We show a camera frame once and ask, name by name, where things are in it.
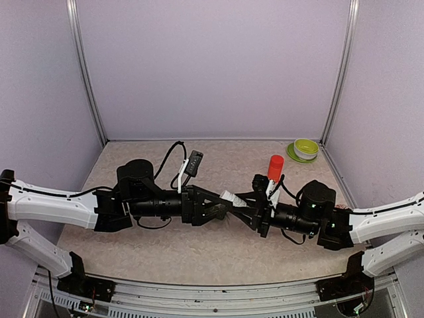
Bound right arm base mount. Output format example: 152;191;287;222
315;251;374;301

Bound front aluminium rail base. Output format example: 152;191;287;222
23;261;408;318

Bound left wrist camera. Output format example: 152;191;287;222
177;150;203;193

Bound aluminium frame post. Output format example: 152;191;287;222
320;0;360;148
66;0;109;148

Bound lime green bowl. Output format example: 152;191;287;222
294;138;319;150

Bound green plate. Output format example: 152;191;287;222
286;142;318;164

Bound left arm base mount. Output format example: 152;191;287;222
57;252;115;303

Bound right aluminium frame post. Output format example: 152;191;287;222
320;0;360;148

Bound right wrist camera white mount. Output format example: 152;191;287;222
252;174;280;209

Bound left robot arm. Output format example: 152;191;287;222
1;151;232;295

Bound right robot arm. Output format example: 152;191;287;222
221;175;423;294

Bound orange pill bottle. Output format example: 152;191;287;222
267;154;284;182

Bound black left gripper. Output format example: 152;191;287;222
129;185;233;227

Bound green pill organizer box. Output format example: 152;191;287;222
207;204;228;221

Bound white bowl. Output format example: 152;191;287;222
293;146;319;161

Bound left aluminium frame post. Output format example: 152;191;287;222
66;0;109;148

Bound small white pill bottle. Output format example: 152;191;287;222
220;190;248;207

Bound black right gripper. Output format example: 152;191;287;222
231;192;319;239

